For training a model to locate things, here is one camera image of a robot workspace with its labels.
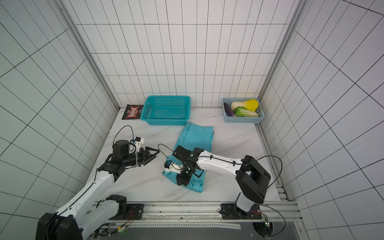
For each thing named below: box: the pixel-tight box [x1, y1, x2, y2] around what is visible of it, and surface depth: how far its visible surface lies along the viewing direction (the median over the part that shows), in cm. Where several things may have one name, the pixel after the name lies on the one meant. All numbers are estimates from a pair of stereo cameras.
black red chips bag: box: [121, 104, 144, 120], surface depth 120 cm
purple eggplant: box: [223, 102, 236, 117], surface depth 115 cm
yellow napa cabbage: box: [230, 99, 259, 112], surface depth 114 cm
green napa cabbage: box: [233, 106, 259, 117], surface depth 109 cm
